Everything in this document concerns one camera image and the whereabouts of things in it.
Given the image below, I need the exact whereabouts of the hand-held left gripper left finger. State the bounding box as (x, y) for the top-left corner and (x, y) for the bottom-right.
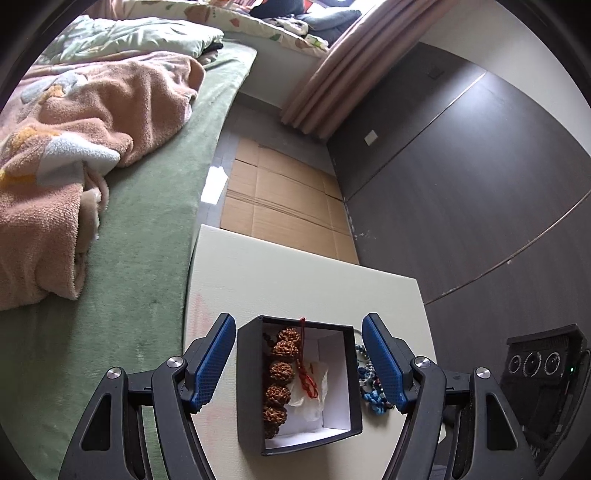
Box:
(58, 313), (237, 480)

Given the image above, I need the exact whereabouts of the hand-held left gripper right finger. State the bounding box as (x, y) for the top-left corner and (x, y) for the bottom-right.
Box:
(361, 313), (541, 480)

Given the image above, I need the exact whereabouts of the blue bead bracelet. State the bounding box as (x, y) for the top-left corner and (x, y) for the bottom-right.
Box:
(355, 344), (395, 414)

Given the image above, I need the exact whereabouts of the black jewelry box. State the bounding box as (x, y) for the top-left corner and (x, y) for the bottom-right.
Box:
(236, 315), (364, 457)

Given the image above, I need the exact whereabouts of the white plastic bag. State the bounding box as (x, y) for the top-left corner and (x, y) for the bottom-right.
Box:
(288, 355), (331, 423)

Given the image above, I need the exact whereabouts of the white low table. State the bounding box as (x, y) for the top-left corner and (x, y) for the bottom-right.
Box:
(183, 224), (446, 480)

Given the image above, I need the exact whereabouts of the green bed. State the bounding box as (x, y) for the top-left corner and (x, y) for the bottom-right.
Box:
(0, 44), (258, 480)

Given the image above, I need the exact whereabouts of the flat cardboard sheet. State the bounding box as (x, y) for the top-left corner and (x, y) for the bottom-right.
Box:
(219, 137), (361, 266)

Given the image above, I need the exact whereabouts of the pink fleece blanket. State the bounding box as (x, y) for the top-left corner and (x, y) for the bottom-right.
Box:
(0, 52), (206, 312)

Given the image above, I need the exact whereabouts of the pink curtain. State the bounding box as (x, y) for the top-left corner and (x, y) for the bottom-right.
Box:
(281, 0), (444, 139)

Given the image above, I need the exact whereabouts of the light green printed quilt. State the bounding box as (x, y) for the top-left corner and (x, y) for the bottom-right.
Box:
(34, 15), (225, 65)

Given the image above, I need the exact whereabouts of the printed window seat cushion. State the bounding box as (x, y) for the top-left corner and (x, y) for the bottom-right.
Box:
(122, 0), (331, 58)

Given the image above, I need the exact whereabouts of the grey pillow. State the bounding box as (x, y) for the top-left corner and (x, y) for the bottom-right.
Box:
(295, 7), (365, 32)

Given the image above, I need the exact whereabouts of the black garment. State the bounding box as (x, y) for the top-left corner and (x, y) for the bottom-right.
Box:
(249, 0), (308, 19)

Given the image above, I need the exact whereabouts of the brown seed bead bracelet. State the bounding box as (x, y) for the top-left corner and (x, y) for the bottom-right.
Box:
(262, 327), (303, 439)

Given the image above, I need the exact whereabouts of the red knotted cord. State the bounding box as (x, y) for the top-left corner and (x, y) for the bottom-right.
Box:
(295, 318), (320, 400)

